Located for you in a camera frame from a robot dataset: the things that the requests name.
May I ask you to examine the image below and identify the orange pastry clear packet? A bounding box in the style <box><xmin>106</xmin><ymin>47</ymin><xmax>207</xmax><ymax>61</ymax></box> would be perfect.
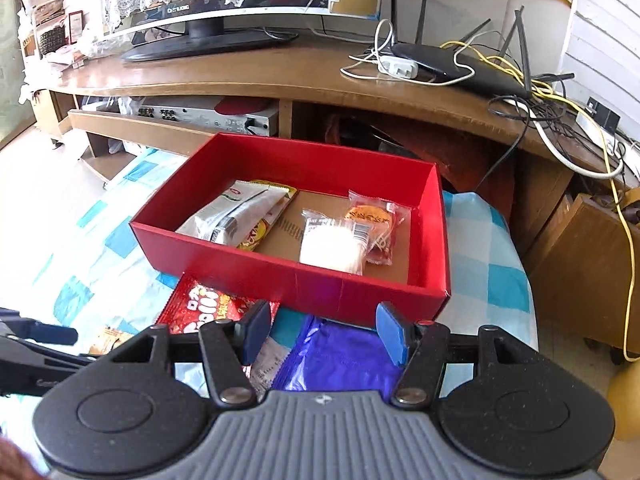
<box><xmin>345</xmin><ymin>191</ymin><xmax>411</xmax><ymax>266</ymax></box>

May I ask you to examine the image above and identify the white power strip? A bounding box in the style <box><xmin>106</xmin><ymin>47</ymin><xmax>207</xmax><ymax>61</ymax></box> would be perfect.
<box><xmin>576</xmin><ymin>113</ymin><xmax>640</xmax><ymax>177</ymax></box>

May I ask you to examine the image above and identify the white power adapter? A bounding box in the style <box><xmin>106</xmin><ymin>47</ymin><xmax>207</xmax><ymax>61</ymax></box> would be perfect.
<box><xmin>378</xmin><ymin>55</ymin><xmax>419</xmax><ymax>80</ymax></box>

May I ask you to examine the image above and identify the yellow round bin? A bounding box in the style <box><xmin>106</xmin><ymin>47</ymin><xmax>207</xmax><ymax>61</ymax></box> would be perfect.
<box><xmin>606</xmin><ymin>361</ymin><xmax>640</xmax><ymax>441</ymax></box>

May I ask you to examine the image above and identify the clear bag white snack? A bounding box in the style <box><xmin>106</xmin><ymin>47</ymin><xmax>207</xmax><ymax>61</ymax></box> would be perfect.
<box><xmin>298</xmin><ymin>209</ymin><xmax>372</xmax><ymax>275</ymax></box>

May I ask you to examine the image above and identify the blue white checkered tablecloth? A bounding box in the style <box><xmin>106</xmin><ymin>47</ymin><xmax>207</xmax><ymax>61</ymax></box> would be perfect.
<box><xmin>1</xmin><ymin>151</ymin><xmax>538</xmax><ymax>353</ymax></box>

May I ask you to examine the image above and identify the red cardboard box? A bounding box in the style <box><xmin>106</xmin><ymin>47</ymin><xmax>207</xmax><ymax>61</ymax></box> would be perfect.
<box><xmin>130</xmin><ymin>133</ymin><xmax>451</xmax><ymax>327</ymax></box>

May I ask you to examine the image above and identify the yellow mango snack pouch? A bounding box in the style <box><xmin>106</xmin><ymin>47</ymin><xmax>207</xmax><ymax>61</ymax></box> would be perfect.
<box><xmin>238</xmin><ymin>180</ymin><xmax>298</xmax><ymax>252</ymax></box>

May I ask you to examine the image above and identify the television with black base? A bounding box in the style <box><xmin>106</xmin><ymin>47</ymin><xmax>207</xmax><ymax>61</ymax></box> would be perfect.
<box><xmin>112</xmin><ymin>0</ymin><xmax>329</xmax><ymax>63</ymax></box>

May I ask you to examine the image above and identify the black wifi router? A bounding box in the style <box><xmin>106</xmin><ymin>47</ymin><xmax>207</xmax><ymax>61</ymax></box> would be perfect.
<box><xmin>390</xmin><ymin>2</ymin><xmax>574</xmax><ymax>100</ymax></box>

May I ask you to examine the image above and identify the yellow cable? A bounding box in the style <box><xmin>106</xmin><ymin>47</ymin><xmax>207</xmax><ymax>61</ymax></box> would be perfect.
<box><xmin>439</xmin><ymin>0</ymin><xmax>640</xmax><ymax>363</ymax></box>

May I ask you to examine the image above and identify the brown cardboard box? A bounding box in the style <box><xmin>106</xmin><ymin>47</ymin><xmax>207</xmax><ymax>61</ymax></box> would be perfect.
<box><xmin>524</xmin><ymin>194</ymin><xmax>639</xmax><ymax>353</ymax></box>

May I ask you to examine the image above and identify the white snack pouch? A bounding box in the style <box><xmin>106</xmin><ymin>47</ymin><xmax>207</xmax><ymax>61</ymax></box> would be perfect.
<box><xmin>177</xmin><ymin>180</ymin><xmax>292</xmax><ymax>247</ymax></box>

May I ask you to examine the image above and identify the silver media player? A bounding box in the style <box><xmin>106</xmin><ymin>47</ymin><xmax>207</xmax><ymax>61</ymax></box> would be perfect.
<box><xmin>81</xmin><ymin>94</ymin><xmax>281</xmax><ymax>137</ymax></box>

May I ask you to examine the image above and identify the red candy bag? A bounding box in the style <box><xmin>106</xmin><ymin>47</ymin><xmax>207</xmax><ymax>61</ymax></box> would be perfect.
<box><xmin>155</xmin><ymin>274</ymin><xmax>280</xmax><ymax>334</ymax></box>

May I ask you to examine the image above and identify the wooden TV stand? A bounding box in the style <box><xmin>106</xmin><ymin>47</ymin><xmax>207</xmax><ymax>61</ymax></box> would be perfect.
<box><xmin>29</xmin><ymin>31</ymin><xmax>640</xmax><ymax>356</ymax></box>

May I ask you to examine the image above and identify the small white sauce packet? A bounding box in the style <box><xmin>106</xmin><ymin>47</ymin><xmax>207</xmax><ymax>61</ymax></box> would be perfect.
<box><xmin>244</xmin><ymin>337</ymin><xmax>290</xmax><ymax>400</ymax></box>

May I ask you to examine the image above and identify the white thick cable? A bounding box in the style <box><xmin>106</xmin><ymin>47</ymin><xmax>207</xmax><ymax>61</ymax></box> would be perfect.
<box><xmin>504</xmin><ymin>98</ymin><xmax>626</xmax><ymax>181</ymax></box>

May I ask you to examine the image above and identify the purple snack packet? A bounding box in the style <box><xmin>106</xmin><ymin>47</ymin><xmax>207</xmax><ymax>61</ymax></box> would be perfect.
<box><xmin>271</xmin><ymin>315</ymin><xmax>402</xmax><ymax>402</ymax></box>

